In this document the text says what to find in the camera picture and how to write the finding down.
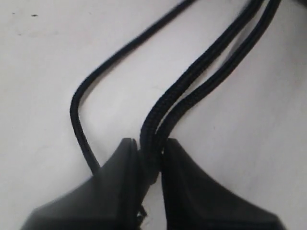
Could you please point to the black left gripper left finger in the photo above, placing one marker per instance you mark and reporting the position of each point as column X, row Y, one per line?
column 107, row 201

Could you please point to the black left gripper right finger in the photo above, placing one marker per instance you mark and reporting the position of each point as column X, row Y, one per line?
column 195, row 201

